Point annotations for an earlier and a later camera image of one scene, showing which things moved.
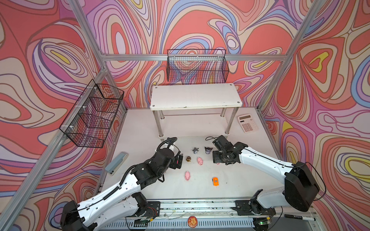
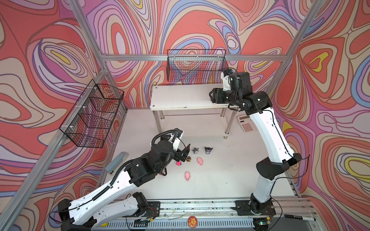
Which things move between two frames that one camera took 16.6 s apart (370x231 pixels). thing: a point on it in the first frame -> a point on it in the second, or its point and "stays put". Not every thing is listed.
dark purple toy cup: (207, 150) stays put
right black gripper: (216, 158) -> (217, 96)
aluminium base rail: (211, 214) stays put
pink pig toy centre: (200, 160) stays put
